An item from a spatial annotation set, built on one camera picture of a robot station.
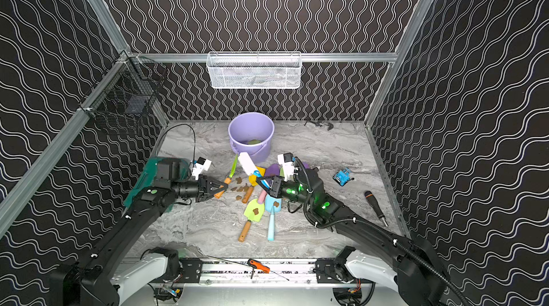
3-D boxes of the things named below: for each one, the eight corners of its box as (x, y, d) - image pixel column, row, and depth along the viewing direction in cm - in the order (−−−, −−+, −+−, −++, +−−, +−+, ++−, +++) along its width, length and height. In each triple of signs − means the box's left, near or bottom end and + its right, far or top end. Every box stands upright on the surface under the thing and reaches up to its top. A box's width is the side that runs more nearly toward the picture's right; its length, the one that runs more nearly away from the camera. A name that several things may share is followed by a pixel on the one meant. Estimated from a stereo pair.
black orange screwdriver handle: (384, 227, 87) (387, 225, 84) (364, 194, 96) (366, 191, 93) (388, 225, 87) (392, 223, 85) (368, 193, 96) (370, 190, 94)
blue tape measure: (340, 187, 97) (342, 181, 93) (332, 178, 100) (335, 172, 96) (352, 180, 99) (355, 175, 95) (344, 172, 102) (347, 166, 98)
